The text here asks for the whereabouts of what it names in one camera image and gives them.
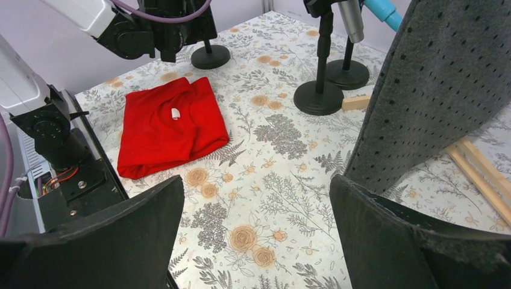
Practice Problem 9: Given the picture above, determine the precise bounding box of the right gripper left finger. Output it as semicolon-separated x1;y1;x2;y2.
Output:
1;176;184;288

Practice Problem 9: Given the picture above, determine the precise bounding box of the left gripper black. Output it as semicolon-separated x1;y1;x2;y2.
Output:
138;0;218;63

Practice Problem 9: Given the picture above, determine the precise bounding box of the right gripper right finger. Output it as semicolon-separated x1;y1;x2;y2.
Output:
330;175;510;288

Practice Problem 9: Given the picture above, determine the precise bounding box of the black mic stand moved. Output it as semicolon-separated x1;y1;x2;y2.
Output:
326;38;370;90

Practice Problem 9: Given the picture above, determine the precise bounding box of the silver microphone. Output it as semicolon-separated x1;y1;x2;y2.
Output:
337;0;364;43

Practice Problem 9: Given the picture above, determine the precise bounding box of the blue microphone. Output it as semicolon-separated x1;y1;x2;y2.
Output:
363;0;403;32

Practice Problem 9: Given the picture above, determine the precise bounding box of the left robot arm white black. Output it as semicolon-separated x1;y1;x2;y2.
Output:
1;0;218;170

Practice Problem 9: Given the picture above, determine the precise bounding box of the red folded cloth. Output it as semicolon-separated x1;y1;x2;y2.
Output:
117;77;230;179

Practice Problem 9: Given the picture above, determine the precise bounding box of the dark grey hanging garment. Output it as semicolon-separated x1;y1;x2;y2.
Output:
344;1;510;194

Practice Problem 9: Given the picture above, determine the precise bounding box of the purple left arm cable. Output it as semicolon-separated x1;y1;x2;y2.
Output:
0;0;213;238

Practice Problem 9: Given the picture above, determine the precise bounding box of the wooden clothes rack frame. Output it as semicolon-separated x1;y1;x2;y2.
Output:
344;95;510;234

